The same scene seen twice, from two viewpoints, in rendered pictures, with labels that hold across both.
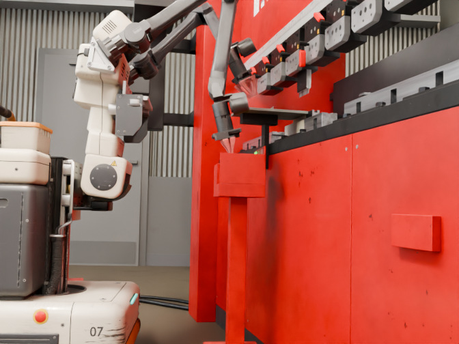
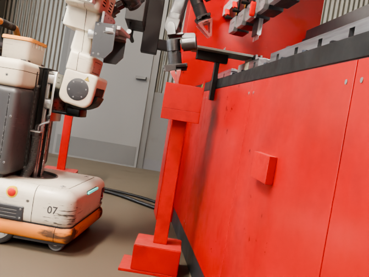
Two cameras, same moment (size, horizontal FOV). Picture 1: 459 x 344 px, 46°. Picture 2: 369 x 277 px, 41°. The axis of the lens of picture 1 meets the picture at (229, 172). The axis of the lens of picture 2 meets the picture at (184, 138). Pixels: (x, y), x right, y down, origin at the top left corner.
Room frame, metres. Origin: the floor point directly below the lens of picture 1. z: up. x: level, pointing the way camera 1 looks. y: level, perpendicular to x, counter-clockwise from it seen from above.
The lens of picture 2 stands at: (-0.17, -0.34, 0.68)
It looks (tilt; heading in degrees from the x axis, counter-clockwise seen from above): 3 degrees down; 7
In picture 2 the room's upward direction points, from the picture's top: 9 degrees clockwise
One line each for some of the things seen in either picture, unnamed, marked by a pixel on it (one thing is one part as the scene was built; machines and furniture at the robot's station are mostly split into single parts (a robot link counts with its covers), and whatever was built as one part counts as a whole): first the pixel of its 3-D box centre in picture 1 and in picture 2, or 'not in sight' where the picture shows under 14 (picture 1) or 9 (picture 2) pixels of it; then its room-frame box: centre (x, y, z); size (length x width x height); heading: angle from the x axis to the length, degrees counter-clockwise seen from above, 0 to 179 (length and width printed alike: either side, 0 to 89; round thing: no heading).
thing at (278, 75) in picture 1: (285, 65); (249, 11); (2.38, -0.24, 1.26); 0.15 x 0.09 x 0.17; 14
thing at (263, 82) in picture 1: (270, 76); (240, 18); (2.58, -0.19, 1.26); 0.15 x 0.09 x 0.17; 14
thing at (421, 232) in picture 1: (414, 231); (262, 167); (1.13, -0.39, 0.59); 0.15 x 0.02 x 0.07; 14
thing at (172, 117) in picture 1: (184, 116); (175, 44); (3.36, 0.29, 1.18); 0.40 x 0.24 x 0.07; 14
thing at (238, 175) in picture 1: (238, 172); (183, 100); (1.97, -0.03, 0.75); 0.20 x 0.16 x 0.18; 7
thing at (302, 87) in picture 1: (304, 83); (256, 30); (2.17, -0.29, 1.13); 0.10 x 0.02 x 0.10; 14
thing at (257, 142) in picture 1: (261, 147); (226, 80); (2.70, -0.16, 0.92); 0.50 x 0.06 x 0.10; 14
